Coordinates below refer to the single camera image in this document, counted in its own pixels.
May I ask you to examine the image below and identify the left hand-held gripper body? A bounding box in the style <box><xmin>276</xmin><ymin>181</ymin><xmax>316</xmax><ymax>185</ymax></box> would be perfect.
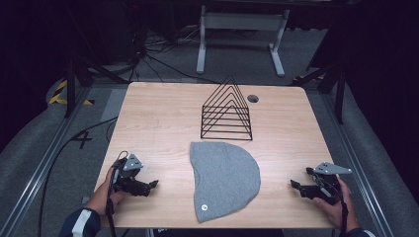
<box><xmin>112</xmin><ymin>152</ymin><xmax>150</xmax><ymax>198</ymax></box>

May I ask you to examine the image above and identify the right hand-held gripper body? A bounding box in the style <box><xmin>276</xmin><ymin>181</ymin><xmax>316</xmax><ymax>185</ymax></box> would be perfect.
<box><xmin>305</xmin><ymin>161</ymin><xmax>353</xmax><ymax>205</ymax></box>

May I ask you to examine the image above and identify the grey knit beanie hat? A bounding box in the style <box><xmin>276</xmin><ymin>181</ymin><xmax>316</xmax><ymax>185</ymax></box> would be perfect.
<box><xmin>189</xmin><ymin>141</ymin><xmax>262</xmax><ymax>224</ymax></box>

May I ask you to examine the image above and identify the black wire rack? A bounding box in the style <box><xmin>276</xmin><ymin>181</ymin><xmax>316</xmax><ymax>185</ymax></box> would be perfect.
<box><xmin>200</xmin><ymin>74</ymin><xmax>254</xmax><ymax>142</ymax></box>

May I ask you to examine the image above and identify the person's right hand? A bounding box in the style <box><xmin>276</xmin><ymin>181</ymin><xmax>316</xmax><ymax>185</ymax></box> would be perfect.
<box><xmin>311</xmin><ymin>177</ymin><xmax>360</xmax><ymax>231</ymax></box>

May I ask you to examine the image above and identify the person's left hand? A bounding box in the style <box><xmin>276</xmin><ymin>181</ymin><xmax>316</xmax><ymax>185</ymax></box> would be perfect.
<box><xmin>84</xmin><ymin>166</ymin><xmax>127</xmax><ymax>216</ymax></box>

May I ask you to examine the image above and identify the black metal stand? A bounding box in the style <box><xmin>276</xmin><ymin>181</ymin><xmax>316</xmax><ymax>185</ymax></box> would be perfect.
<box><xmin>289</xmin><ymin>63</ymin><xmax>348</xmax><ymax>125</ymax></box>
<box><xmin>63</xmin><ymin>57</ymin><xmax>130</xmax><ymax>119</ymax></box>

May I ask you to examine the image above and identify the yellow black hazard tape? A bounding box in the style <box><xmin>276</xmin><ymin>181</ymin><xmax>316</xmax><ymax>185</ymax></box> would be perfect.
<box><xmin>47</xmin><ymin>79</ymin><xmax>96</xmax><ymax>107</ymax></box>

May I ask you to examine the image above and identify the white metal stand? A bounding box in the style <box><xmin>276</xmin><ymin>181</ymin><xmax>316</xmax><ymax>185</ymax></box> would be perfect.
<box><xmin>196</xmin><ymin>4</ymin><xmax>292</xmax><ymax>78</ymax></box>

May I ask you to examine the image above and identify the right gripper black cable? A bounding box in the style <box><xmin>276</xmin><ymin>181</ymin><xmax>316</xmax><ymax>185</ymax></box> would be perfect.
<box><xmin>310</xmin><ymin>171</ymin><xmax>351</xmax><ymax>237</ymax></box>

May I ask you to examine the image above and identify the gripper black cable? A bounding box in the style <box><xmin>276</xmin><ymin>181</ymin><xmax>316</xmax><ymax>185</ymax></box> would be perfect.
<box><xmin>310</xmin><ymin>171</ymin><xmax>351</xmax><ymax>237</ymax></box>
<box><xmin>104</xmin><ymin>150</ymin><xmax>130</xmax><ymax>237</ymax></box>

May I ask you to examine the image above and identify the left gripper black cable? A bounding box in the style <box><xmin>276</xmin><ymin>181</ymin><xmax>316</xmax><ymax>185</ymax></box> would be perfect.
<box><xmin>104</xmin><ymin>150</ymin><xmax>130</xmax><ymax>237</ymax></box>

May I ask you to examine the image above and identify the aluminium floor rail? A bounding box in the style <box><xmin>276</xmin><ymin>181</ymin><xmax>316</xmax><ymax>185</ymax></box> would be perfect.
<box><xmin>319</xmin><ymin>92</ymin><xmax>395</xmax><ymax>237</ymax></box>
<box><xmin>0</xmin><ymin>84</ymin><xmax>93</xmax><ymax>237</ymax></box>

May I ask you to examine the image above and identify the black floor cable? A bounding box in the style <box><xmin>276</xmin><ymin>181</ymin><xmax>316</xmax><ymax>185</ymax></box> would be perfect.
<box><xmin>37</xmin><ymin>116</ymin><xmax>119</xmax><ymax>237</ymax></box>

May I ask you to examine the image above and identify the bundle of black cables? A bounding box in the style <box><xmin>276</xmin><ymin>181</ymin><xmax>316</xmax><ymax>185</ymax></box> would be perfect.
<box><xmin>129</xmin><ymin>23</ymin><xmax>221</xmax><ymax>85</ymax></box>

